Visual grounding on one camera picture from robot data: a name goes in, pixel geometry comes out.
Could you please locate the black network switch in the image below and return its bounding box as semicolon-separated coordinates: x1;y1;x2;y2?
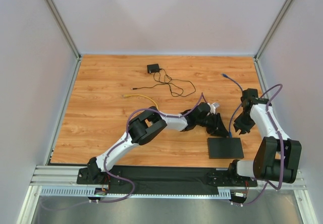
207;138;244;159

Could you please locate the black power cable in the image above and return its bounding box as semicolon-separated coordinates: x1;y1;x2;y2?
131;68;197;98

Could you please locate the blue ethernet cable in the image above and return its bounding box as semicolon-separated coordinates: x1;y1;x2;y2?
221;73;244;138

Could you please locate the yellow ethernet cable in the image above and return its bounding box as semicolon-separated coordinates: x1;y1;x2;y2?
122;94;159;109

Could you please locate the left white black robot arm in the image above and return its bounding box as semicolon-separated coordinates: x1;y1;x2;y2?
83;102;229;184

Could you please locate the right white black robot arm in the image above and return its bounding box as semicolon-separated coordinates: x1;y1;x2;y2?
233;88;302;190

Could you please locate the black power adapter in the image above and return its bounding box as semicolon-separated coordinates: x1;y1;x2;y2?
146;64;160;74

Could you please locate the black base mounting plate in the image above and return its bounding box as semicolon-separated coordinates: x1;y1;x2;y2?
76;165;257;195

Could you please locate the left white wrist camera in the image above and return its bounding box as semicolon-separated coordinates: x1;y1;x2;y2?
208;102;220;114

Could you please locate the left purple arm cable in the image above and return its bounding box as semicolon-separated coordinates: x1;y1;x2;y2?
40;92;211;211

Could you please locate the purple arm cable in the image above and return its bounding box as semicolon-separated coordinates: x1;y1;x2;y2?
231;83;287;207
40;92;211;211

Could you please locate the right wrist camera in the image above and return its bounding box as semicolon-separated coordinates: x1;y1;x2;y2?
240;88;258;102

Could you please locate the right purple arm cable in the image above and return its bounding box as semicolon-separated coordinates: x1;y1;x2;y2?
231;83;287;207

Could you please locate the slotted grey cable duct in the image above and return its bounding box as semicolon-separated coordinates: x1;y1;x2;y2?
40;186;247;199

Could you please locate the right aluminium frame post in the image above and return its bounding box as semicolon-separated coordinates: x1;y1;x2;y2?
254;0;306;60

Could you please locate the aluminium frame post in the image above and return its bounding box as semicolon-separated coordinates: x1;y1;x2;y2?
34;0;82;58
254;0;306;60

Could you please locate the aluminium front rail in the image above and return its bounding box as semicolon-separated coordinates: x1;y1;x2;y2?
30;165;307;191

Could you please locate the left aluminium frame post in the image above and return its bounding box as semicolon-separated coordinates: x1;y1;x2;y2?
34;0;82;58

